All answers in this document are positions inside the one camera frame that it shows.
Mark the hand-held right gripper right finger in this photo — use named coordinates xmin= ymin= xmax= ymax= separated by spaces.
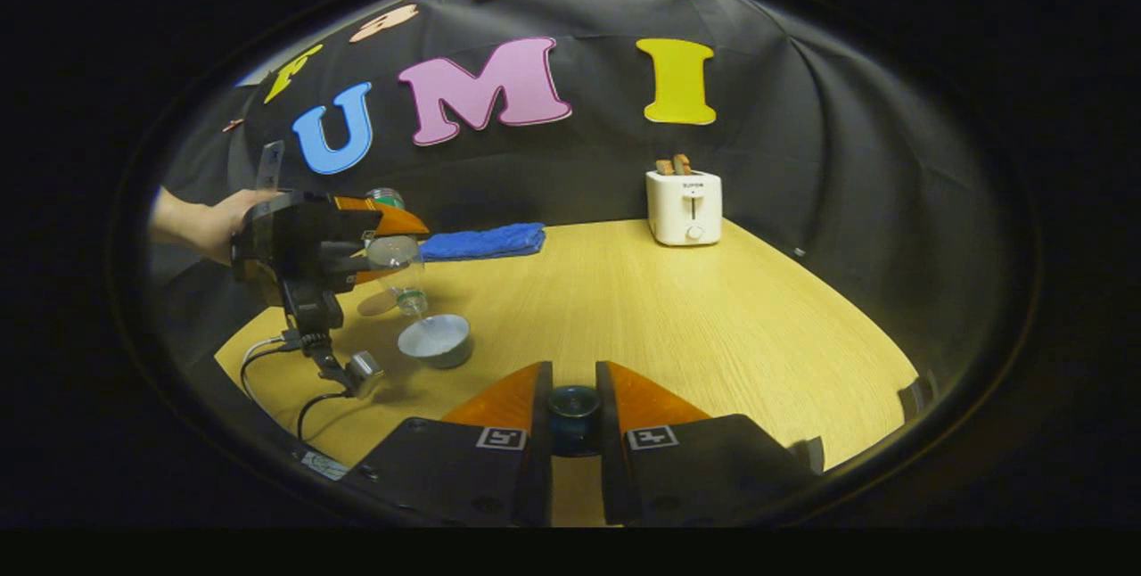
xmin=595 ymin=360 xmax=821 ymax=528

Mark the dark teal teacup lid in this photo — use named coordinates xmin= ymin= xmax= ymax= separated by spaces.
xmin=547 ymin=384 xmax=602 ymax=458

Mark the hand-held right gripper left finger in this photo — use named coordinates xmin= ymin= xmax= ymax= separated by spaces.
xmin=339 ymin=360 xmax=554 ymax=528

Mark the blue folded towel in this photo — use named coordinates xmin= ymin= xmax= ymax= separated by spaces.
xmin=419 ymin=222 xmax=547 ymax=263

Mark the clear plastic water bottle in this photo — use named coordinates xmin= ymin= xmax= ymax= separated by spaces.
xmin=361 ymin=187 xmax=431 ymax=318

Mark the black cable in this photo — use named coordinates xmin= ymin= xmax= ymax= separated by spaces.
xmin=296 ymin=391 xmax=356 ymax=445

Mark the white toaster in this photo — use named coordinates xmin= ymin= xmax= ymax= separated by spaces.
xmin=645 ymin=169 xmax=724 ymax=247

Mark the white cable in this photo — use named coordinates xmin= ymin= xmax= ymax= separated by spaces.
xmin=239 ymin=333 xmax=308 ymax=412

